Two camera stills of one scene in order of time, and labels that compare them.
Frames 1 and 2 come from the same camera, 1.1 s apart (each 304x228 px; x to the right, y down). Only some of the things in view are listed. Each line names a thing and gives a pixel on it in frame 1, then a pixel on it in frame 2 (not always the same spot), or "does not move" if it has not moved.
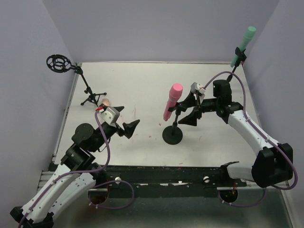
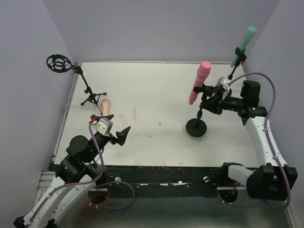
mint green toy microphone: x=248 y=36 does not move
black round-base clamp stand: x=173 y=134 -> x=197 y=127
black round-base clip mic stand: x=224 y=86 does not move
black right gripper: x=194 y=106 -> x=212 y=102
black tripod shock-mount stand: x=59 y=63 does not move
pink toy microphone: x=175 y=92 -> x=204 y=68
